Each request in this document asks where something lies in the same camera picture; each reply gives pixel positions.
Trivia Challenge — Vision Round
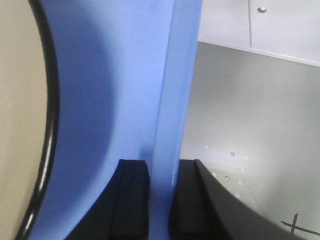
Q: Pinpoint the beige plate black rim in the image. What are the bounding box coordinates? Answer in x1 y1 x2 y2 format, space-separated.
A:
0 0 60 240

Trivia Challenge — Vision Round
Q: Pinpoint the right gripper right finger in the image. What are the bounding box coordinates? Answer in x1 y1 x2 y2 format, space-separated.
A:
168 159 320 240

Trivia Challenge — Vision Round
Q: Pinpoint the blue plastic tray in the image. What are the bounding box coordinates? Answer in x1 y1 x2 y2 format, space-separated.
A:
30 0 202 240

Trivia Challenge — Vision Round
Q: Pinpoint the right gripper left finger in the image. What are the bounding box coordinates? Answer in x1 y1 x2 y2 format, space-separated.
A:
66 159 150 240

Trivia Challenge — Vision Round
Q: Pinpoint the lower white cabinet shelf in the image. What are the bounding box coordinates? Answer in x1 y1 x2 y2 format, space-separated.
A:
180 43 320 233

